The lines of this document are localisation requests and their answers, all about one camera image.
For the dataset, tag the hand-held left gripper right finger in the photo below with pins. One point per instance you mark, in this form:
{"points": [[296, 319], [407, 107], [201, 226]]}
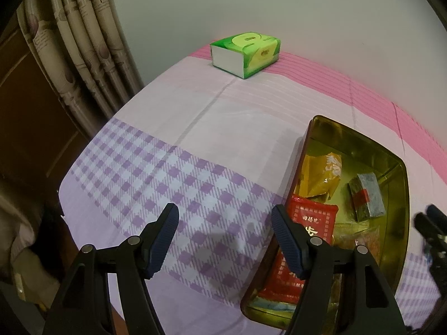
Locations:
{"points": [[288, 240]]}

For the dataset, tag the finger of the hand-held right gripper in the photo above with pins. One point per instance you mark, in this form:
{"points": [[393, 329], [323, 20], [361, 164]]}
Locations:
{"points": [[427, 226], [438, 214]]}

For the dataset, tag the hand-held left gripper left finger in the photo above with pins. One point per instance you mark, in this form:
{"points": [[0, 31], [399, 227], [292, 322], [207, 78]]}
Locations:
{"points": [[164, 237]]}

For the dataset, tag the red snack packet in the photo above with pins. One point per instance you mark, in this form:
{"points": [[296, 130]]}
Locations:
{"points": [[314, 216]]}

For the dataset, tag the gold metal tin box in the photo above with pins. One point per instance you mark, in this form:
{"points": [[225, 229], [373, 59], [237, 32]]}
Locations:
{"points": [[394, 195]]}

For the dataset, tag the light blue snack packet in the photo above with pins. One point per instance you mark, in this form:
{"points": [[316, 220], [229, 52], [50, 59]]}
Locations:
{"points": [[276, 305]]}

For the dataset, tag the grey green snack packet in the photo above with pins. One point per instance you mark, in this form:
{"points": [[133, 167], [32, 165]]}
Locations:
{"points": [[366, 197]]}

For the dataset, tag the clear bag of golden snacks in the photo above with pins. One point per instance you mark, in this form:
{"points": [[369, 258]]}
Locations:
{"points": [[356, 239]]}

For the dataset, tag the yellow snack packet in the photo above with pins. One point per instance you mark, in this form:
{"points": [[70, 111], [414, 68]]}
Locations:
{"points": [[319, 174]]}

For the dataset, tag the pink and purple checked cloth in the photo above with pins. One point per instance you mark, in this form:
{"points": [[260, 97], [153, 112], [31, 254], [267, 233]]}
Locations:
{"points": [[192, 146]]}

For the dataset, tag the beige cloth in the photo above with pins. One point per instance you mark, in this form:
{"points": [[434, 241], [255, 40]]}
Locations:
{"points": [[21, 223]]}

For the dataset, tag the brown wooden door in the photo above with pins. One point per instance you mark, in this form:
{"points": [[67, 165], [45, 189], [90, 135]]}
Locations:
{"points": [[31, 118]]}

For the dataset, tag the green tissue pack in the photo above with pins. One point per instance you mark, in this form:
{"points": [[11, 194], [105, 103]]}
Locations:
{"points": [[255, 49]]}

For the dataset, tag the beige patterned curtain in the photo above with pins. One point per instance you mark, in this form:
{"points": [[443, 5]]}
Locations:
{"points": [[83, 42]]}

